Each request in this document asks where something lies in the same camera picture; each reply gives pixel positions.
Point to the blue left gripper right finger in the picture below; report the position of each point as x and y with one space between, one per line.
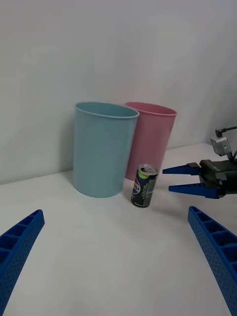
217 251

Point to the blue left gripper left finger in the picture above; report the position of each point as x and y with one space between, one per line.
17 247

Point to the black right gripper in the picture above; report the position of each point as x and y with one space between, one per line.
219 172

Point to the black drink can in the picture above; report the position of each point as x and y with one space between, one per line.
144 190

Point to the pink plastic bin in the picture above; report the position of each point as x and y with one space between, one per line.
153 138

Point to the pale blue plastic bin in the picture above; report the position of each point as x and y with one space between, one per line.
98 153

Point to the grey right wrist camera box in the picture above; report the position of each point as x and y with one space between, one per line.
220 146

